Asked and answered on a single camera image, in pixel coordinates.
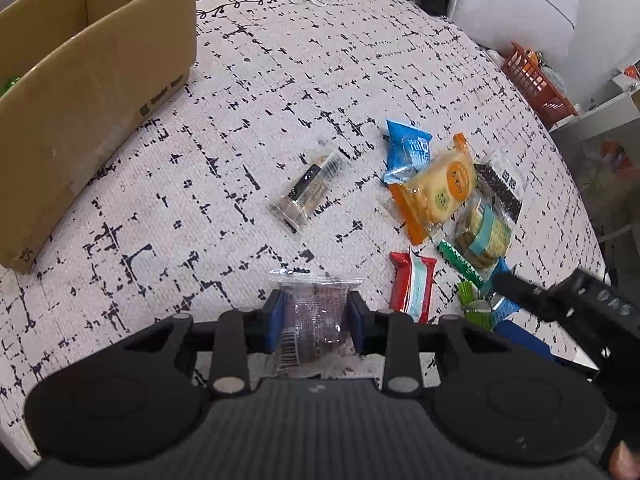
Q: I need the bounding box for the red white snack packet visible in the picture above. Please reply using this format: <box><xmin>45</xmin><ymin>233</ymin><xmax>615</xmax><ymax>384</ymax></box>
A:
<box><xmin>389</xmin><ymin>246</ymin><xmax>438</xmax><ymax>325</ymax></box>

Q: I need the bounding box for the clear purple snack packet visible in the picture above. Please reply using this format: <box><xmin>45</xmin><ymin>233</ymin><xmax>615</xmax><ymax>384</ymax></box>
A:
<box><xmin>269</xmin><ymin>270</ymin><xmax>381</xmax><ymax>381</ymax></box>

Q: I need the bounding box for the red plastic basket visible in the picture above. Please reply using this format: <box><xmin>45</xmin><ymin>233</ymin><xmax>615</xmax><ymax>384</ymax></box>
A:
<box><xmin>502</xmin><ymin>41</ymin><xmax>581</xmax><ymax>131</ymax></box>

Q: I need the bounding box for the brown cardboard box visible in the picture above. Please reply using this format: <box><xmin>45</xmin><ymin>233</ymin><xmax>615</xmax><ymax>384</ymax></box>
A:
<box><xmin>0</xmin><ymin>0</ymin><xmax>198</xmax><ymax>275</ymax></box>

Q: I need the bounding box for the tiny green foil packet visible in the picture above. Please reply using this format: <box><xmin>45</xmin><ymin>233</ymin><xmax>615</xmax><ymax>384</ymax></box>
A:
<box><xmin>456</xmin><ymin>280</ymin><xmax>493</xmax><ymax>313</ymax></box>

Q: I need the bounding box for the green striped strip packet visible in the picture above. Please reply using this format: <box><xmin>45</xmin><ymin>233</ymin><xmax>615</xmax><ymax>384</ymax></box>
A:
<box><xmin>436</xmin><ymin>239</ymin><xmax>488</xmax><ymax>291</ymax></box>

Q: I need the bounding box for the small blue snack packet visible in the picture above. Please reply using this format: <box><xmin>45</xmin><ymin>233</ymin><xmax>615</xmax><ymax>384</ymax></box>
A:
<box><xmin>480</xmin><ymin>256</ymin><xmax>521</xmax><ymax>331</ymax></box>

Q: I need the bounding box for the white black printed blanket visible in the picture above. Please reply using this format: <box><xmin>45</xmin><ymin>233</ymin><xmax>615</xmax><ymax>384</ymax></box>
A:
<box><xmin>0</xmin><ymin>0</ymin><xmax>608</xmax><ymax>461</ymax></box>

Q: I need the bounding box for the teal cookie packet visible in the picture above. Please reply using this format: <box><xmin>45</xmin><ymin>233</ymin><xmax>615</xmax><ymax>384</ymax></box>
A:
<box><xmin>452</xmin><ymin>195</ymin><xmax>513</xmax><ymax>268</ymax></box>

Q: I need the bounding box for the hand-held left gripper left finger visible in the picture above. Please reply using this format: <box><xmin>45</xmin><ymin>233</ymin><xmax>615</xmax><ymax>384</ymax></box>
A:
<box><xmin>120</xmin><ymin>289</ymin><xmax>285</xmax><ymax>397</ymax></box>

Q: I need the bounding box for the white desk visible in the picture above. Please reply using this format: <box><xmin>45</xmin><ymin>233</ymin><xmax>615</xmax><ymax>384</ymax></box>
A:
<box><xmin>550</xmin><ymin>67</ymin><xmax>640</xmax><ymax>241</ymax></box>

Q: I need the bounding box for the orange cracker packet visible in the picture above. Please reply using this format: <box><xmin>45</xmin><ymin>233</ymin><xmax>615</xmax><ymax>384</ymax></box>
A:
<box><xmin>387</xmin><ymin>132</ymin><xmax>478</xmax><ymax>246</ymax></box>

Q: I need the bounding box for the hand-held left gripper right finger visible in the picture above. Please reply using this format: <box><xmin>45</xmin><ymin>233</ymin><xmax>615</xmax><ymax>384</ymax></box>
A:
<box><xmin>347</xmin><ymin>290</ymin><xmax>508</xmax><ymax>395</ymax></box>

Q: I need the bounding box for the person's right hand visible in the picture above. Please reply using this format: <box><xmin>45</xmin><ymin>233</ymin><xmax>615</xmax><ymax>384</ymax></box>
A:
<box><xmin>609</xmin><ymin>440</ymin><xmax>640</xmax><ymax>480</ymax></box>

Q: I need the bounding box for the clear dark snack bar packet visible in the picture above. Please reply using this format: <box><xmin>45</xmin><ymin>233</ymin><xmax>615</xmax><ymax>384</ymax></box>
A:
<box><xmin>267</xmin><ymin>141</ymin><xmax>353</xmax><ymax>235</ymax></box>

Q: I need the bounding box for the black white cake packet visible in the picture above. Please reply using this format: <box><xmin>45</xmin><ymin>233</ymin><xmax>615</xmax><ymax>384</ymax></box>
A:
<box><xmin>472</xmin><ymin>152</ymin><xmax>528</xmax><ymax>223</ymax></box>

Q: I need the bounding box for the grey laptop bag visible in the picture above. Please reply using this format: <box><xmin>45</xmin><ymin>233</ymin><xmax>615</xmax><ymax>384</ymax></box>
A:
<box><xmin>446</xmin><ymin>0</ymin><xmax>581</xmax><ymax>58</ymax></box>

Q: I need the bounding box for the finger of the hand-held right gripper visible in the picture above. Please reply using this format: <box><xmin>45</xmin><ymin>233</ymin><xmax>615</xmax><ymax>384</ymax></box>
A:
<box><xmin>492</xmin><ymin>271</ymin><xmax>569</xmax><ymax>323</ymax></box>
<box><xmin>494</xmin><ymin>318</ymin><xmax>557</xmax><ymax>364</ymax></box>

